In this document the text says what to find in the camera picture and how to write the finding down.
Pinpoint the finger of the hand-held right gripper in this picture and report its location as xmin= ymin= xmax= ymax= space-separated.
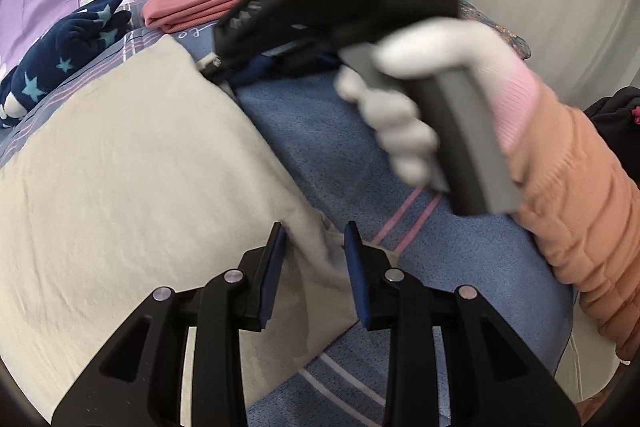
xmin=197 ymin=51 xmax=237 ymax=96
xmin=230 ymin=53 xmax=343 ymax=90

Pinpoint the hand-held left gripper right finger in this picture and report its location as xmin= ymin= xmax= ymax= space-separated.
xmin=343 ymin=220 xmax=581 ymax=427

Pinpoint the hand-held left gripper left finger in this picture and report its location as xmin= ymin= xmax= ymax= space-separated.
xmin=51 ymin=222 xmax=289 ymax=427

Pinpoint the cream long sleeve shirt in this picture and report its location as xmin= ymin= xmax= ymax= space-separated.
xmin=0 ymin=34 xmax=398 ymax=415

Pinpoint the person's right hand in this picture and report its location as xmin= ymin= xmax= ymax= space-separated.
xmin=333 ymin=19 xmax=544 ymax=188

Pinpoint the pink folded cloth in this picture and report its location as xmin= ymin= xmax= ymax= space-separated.
xmin=141 ymin=0 xmax=272 ymax=32

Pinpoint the navy star print blanket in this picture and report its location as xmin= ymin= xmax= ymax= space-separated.
xmin=0 ymin=0 xmax=132 ymax=128

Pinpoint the small floral print cloth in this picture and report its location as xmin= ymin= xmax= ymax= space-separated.
xmin=457 ymin=0 xmax=534 ymax=60

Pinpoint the black garment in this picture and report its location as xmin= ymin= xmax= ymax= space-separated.
xmin=582 ymin=87 xmax=640 ymax=184

